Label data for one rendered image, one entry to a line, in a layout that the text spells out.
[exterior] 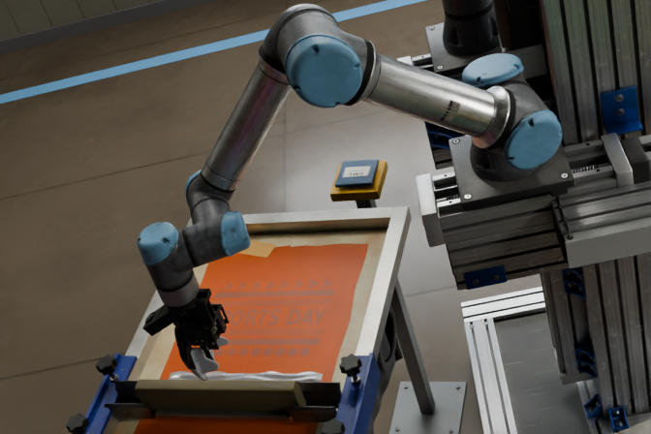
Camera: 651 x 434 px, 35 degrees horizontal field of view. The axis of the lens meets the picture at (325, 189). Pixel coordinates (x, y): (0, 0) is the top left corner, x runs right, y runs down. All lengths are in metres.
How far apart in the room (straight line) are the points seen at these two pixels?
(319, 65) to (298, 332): 0.83
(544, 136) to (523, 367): 1.36
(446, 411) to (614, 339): 0.78
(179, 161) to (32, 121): 1.11
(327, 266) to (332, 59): 0.89
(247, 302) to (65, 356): 1.72
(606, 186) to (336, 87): 0.69
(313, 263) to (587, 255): 0.71
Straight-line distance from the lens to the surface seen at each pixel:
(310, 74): 1.68
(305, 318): 2.36
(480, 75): 1.98
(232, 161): 1.92
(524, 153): 1.88
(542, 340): 3.20
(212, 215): 1.90
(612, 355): 2.78
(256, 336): 2.36
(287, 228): 2.59
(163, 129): 5.08
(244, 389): 2.12
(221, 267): 2.58
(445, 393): 3.38
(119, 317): 4.12
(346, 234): 2.53
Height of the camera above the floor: 2.55
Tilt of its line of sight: 36 degrees down
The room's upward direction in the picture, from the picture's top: 18 degrees counter-clockwise
